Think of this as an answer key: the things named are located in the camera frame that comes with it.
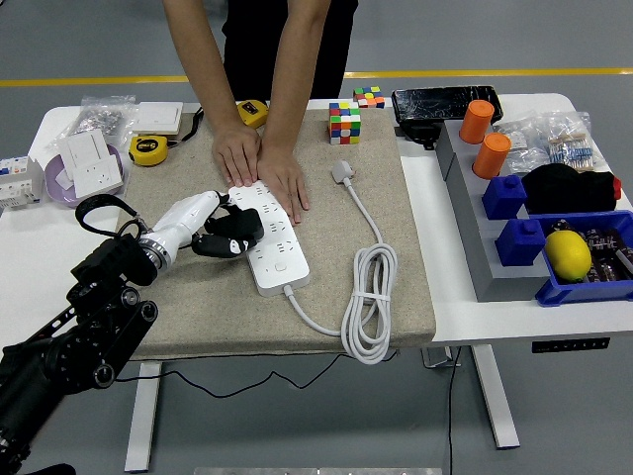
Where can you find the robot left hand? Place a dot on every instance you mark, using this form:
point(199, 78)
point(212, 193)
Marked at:
point(185, 215)

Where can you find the beige mat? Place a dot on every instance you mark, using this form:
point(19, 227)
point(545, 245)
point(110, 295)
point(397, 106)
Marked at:
point(222, 316)

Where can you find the blue block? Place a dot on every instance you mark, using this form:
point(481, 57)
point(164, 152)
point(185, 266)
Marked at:
point(504, 198)
point(520, 242)

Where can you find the white wall switch panel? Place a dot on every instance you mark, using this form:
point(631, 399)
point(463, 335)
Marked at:
point(158, 119)

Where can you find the black desk control panel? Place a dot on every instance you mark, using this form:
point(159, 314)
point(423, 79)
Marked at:
point(571, 346)

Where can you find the large puzzle cube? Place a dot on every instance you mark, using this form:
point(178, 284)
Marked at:
point(344, 124)

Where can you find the dark cylindrical capacitor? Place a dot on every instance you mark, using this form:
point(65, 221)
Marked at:
point(625, 256)
point(603, 272)
point(600, 241)
point(562, 226)

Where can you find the orange cylinder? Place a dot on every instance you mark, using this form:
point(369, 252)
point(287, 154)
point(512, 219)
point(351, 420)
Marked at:
point(477, 122)
point(491, 156)

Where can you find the clear bag of resistors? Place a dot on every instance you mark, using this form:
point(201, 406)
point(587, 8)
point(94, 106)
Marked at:
point(569, 152)

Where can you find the person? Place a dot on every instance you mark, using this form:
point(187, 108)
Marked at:
point(292, 39)

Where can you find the blue plastic bin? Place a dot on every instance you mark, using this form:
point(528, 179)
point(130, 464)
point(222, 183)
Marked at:
point(584, 295)

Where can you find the person's right hand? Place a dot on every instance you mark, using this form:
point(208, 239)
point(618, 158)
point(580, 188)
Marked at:
point(238, 156)

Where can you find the black cloth with red tag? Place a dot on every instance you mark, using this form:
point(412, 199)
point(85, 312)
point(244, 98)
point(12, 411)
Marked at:
point(565, 191)

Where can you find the purple plate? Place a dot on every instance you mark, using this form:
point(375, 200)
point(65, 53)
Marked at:
point(58, 195)

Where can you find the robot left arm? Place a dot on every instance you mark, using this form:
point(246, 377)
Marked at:
point(84, 321)

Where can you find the yellow lemon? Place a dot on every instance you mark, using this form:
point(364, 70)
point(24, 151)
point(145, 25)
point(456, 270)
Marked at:
point(569, 256)

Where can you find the white table leg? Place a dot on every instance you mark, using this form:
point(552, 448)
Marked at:
point(495, 396)
point(143, 415)

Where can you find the white circuit breaker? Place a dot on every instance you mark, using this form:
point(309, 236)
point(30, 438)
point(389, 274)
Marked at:
point(18, 186)

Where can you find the person's right forearm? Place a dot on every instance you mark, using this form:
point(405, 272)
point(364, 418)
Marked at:
point(198, 54)

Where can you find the clear bag of small parts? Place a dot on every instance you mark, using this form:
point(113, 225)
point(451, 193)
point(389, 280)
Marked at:
point(525, 144)

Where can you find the clear bag of metal parts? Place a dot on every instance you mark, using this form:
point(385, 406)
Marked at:
point(100, 120)

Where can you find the small puzzle cube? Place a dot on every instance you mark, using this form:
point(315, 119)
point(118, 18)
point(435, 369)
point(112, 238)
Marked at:
point(369, 98)

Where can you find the black wrapped box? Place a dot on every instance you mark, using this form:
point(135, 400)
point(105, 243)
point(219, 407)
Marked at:
point(431, 102)

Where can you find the grey metal bracket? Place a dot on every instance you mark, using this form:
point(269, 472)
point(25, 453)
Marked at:
point(438, 358)

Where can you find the person's left forearm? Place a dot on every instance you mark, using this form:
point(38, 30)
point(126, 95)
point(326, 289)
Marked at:
point(299, 64)

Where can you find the grey stepped stand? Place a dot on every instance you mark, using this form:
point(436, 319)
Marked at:
point(476, 238)

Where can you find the person's left hand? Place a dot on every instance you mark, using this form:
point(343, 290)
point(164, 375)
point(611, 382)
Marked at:
point(285, 179)

